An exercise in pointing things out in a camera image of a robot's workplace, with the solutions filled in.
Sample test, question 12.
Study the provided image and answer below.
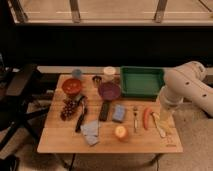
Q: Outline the blue sponge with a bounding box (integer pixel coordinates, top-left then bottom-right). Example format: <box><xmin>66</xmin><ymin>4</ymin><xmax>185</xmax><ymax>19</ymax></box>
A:
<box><xmin>112</xmin><ymin>105</ymin><xmax>125</xmax><ymax>122</ymax></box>

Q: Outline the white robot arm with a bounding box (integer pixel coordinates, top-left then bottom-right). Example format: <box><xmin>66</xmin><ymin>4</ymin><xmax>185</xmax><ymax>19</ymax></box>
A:
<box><xmin>158</xmin><ymin>61</ymin><xmax>213</xmax><ymax>130</ymax></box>

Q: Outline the orange carrot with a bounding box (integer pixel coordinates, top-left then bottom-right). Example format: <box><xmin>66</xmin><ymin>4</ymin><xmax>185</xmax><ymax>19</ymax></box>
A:
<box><xmin>143</xmin><ymin>107</ymin><xmax>153</xmax><ymax>130</ymax></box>

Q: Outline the green plastic tray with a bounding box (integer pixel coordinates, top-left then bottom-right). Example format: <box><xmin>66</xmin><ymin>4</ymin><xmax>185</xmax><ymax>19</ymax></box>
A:
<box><xmin>120</xmin><ymin>66</ymin><xmax>164</xmax><ymax>99</ymax></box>

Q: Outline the orange apple fruit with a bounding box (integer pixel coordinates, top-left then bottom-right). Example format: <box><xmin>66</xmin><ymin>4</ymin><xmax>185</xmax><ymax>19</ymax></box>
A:
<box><xmin>114</xmin><ymin>126</ymin><xmax>128</xmax><ymax>141</ymax></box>

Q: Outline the purple bowl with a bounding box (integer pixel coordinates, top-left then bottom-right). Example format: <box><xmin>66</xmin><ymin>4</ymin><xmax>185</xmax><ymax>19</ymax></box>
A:
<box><xmin>98</xmin><ymin>82</ymin><xmax>121</xmax><ymax>101</ymax></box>

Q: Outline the white lidded jar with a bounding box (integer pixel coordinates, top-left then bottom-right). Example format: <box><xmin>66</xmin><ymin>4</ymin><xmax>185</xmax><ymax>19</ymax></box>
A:
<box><xmin>103</xmin><ymin>66</ymin><xmax>116</xmax><ymax>82</ymax></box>

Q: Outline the grey blue folded cloth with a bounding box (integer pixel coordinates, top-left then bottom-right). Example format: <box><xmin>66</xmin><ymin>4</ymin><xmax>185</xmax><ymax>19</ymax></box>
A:
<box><xmin>80</xmin><ymin>120</ymin><xmax>100</xmax><ymax>146</ymax></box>

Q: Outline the small dark metal cup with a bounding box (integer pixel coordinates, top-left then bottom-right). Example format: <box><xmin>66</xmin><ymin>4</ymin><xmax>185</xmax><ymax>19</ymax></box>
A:
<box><xmin>92</xmin><ymin>75</ymin><xmax>102</xmax><ymax>87</ymax></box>

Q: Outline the bunch of dark grapes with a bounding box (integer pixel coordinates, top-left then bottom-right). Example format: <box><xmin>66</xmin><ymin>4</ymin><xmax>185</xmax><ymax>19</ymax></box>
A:
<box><xmin>60</xmin><ymin>99</ymin><xmax>78</xmax><ymax>121</ymax></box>

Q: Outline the blue cup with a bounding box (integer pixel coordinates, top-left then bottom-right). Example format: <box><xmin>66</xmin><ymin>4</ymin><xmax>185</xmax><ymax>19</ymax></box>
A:
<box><xmin>72</xmin><ymin>69</ymin><xmax>82</xmax><ymax>80</ymax></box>

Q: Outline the red bowl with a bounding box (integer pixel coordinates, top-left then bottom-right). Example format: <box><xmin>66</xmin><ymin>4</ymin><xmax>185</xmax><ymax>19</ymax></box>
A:
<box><xmin>62</xmin><ymin>78</ymin><xmax>82</xmax><ymax>96</ymax></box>

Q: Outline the black office chair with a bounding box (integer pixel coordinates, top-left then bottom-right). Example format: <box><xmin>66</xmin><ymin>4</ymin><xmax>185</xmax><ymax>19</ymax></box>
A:
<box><xmin>0</xmin><ymin>53</ymin><xmax>51</xmax><ymax>171</ymax></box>

